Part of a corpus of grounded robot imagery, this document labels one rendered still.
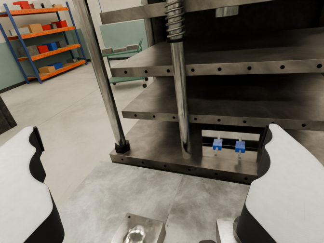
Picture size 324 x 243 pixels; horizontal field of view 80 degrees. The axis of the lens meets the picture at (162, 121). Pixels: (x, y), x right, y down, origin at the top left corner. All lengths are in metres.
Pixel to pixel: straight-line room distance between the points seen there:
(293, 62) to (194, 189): 0.64
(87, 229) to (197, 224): 0.44
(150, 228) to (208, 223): 0.22
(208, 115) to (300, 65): 0.41
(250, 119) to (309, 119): 0.22
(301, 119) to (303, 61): 0.25
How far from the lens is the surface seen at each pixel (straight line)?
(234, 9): 1.12
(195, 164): 1.07
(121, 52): 4.57
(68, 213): 1.03
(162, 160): 1.12
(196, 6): 0.89
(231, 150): 1.07
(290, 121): 1.00
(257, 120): 0.98
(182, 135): 1.02
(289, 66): 0.90
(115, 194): 1.00
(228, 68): 0.88
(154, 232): 0.76
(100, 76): 1.05
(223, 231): 0.71
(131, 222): 0.80
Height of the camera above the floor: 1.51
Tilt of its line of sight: 30 degrees down
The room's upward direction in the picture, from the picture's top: 9 degrees counter-clockwise
